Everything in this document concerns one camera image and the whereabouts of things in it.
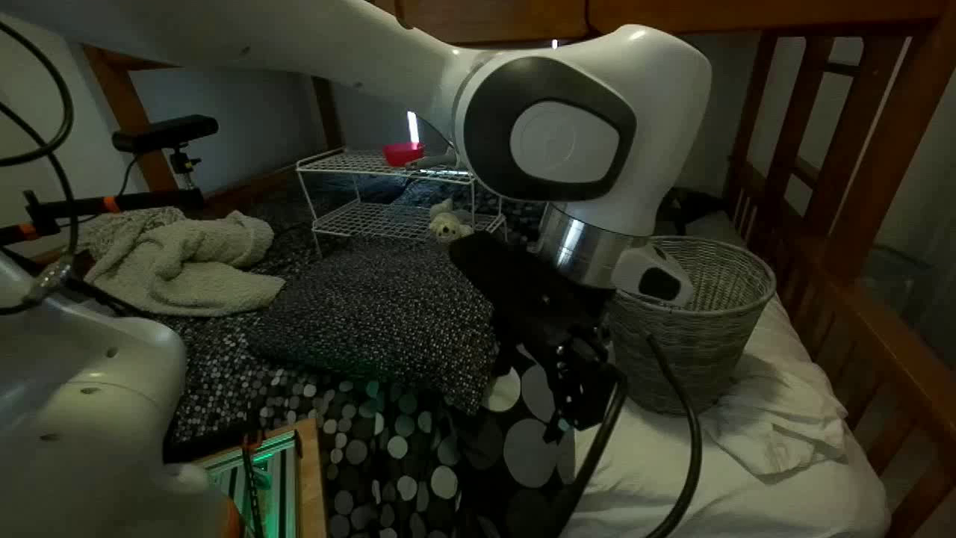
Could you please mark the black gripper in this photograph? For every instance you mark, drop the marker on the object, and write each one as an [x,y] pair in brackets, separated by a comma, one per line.
[556,339]

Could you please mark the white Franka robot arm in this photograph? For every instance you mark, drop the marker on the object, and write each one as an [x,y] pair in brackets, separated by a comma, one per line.
[599,128]

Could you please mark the pink bowl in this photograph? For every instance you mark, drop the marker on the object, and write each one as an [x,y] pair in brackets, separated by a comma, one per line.
[403,154]

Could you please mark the woven wicker basket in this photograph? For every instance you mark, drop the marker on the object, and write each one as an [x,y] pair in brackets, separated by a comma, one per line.
[698,330]

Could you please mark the white stuffed toy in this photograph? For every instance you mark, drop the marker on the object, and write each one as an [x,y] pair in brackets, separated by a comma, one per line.
[448,221]

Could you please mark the black speckled pillow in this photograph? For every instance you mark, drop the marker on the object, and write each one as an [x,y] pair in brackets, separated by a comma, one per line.
[390,307]

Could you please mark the white bed sheet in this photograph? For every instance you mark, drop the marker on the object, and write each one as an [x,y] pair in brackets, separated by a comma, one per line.
[675,479]

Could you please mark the black polka dot blanket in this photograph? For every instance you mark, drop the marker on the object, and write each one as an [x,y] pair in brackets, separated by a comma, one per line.
[418,466]

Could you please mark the white crumpled cloth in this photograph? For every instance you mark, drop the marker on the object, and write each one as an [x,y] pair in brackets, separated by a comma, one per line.
[778,429]

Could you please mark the clear plastic storage box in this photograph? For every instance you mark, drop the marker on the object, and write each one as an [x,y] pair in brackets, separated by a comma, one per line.
[348,166]

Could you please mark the wooden box with slats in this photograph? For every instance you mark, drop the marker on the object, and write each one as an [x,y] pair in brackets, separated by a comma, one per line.
[309,479]

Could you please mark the beige towel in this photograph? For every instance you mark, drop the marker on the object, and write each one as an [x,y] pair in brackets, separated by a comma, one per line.
[181,258]

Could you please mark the black rod with orange band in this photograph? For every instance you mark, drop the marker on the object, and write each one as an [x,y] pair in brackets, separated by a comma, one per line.
[100,206]

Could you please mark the wooden bunk bed frame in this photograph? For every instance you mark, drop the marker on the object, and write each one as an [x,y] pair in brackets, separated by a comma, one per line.
[875,149]

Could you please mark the black stereo camera on stand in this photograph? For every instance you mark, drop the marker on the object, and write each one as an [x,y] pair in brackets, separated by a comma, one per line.
[166,131]

